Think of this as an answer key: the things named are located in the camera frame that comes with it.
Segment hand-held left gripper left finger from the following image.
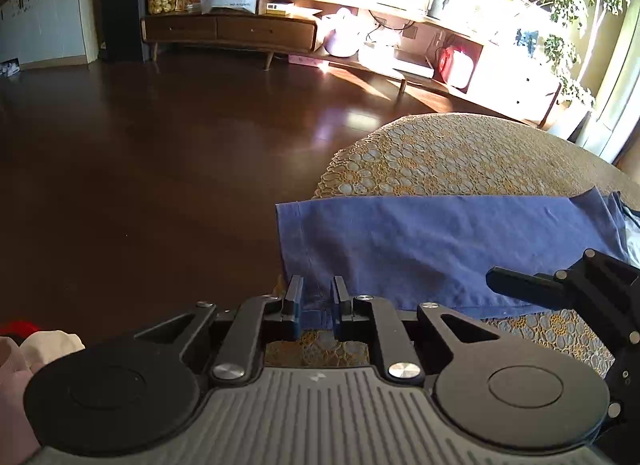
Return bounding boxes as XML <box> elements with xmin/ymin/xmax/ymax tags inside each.
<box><xmin>131</xmin><ymin>274</ymin><xmax>306</xmax><ymax>387</ymax></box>

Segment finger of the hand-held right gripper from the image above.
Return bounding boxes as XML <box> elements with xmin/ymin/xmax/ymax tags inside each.
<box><xmin>486</xmin><ymin>266</ymin><xmax>568</xmax><ymax>307</ymax></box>

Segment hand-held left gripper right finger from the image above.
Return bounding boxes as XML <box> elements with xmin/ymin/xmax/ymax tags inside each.
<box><xmin>331</xmin><ymin>274</ymin><xmax>507</xmax><ymax>388</ymax></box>

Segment white purple raglan shirt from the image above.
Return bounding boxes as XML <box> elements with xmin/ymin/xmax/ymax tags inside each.
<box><xmin>275</xmin><ymin>186</ymin><xmax>640</xmax><ymax>321</ymax></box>

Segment yellow floral lace tablecloth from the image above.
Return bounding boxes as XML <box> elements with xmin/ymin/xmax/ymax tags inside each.
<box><xmin>265</xmin><ymin>112</ymin><xmax>640</xmax><ymax>381</ymax></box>

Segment white planter pot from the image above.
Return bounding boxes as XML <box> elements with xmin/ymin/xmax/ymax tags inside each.
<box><xmin>545</xmin><ymin>102</ymin><xmax>591</xmax><ymax>140</ymax></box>

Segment light wooden media console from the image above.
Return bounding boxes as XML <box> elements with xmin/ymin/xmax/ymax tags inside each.
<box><xmin>260</xmin><ymin>0</ymin><xmax>563</xmax><ymax>128</ymax></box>

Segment white standing air conditioner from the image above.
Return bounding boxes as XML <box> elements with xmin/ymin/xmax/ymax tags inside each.
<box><xmin>582</xmin><ymin>10</ymin><xmax>640</xmax><ymax>166</ymax></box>

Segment red and white bag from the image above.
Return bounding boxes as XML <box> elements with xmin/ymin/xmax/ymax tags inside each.
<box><xmin>439</xmin><ymin>45</ymin><xmax>476</xmax><ymax>90</ymax></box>

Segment flat grey set-top box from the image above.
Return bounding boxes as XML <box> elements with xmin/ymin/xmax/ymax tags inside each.
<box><xmin>392</xmin><ymin>56</ymin><xmax>436</xmax><ymax>80</ymax></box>

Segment cream garment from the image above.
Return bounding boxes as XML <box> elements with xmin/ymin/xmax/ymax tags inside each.
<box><xmin>20</xmin><ymin>329</ymin><xmax>86</xmax><ymax>373</ymax></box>

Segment purple jug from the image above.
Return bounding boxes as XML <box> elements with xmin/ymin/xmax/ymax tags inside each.
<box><xmin>322</xmin><ymin>7</ymin><xmax>362</xmax><ymax>58</ymax></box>

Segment red garment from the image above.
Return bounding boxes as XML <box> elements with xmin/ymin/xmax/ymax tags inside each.
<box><xmin>0</xmin><ymin>319</ymin><xmax>42</xmax><ymax>338</ymax></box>

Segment dark wooden sideboard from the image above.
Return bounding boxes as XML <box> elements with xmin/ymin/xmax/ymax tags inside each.
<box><xmin>141</xmin><ymin>12</ymin><xmax>321</xmax><ymax>70</ymax></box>

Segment pink garment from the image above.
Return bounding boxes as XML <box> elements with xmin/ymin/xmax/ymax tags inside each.
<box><xmin>0</xmin><ymin>336</ymin><xmax>43</xmax><ymax>465</ymax></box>

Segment white flat box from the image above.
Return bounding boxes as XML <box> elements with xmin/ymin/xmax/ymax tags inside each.
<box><xmin>257</xmin><ymin>0</ymin><xmax>295</xmax><ymax>16</ymax></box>

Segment black refrigerator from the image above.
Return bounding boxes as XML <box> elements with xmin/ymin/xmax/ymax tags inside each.
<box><xmin>97</xmin><ymin>0</ymin><xmax>146</xmax><ymax>63</ymax></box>

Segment white wall cabinets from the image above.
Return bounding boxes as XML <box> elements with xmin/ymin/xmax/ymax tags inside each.
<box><xmin>0</xmin><ymin>0</ymin><xmax>101</xmax><ymax>66</ymax></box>

